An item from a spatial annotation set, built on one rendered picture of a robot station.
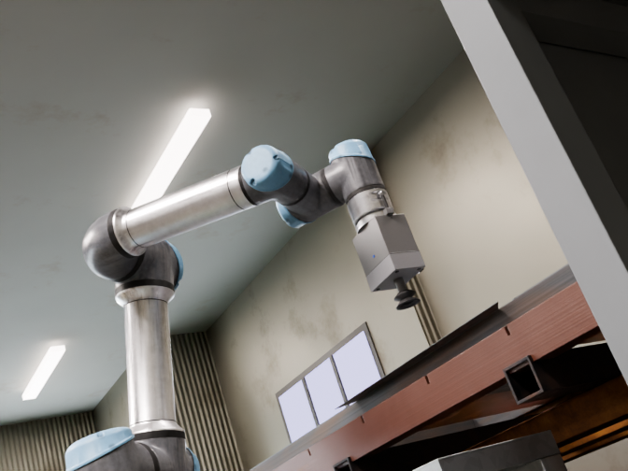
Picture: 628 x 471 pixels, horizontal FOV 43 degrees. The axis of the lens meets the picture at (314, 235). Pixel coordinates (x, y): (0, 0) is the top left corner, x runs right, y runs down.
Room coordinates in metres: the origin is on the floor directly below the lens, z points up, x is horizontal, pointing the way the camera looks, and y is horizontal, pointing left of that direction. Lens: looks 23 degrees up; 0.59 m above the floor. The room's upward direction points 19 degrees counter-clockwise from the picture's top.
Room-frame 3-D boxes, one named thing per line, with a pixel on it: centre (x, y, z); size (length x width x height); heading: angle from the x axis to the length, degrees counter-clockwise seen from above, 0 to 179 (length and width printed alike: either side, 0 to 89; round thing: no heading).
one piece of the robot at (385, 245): (1.29, -0.12, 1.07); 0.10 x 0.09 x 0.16; 123
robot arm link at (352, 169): (1.29, -0.11, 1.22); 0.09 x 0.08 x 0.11; 70
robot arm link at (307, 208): (1.31, -0.01, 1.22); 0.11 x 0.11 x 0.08; 70
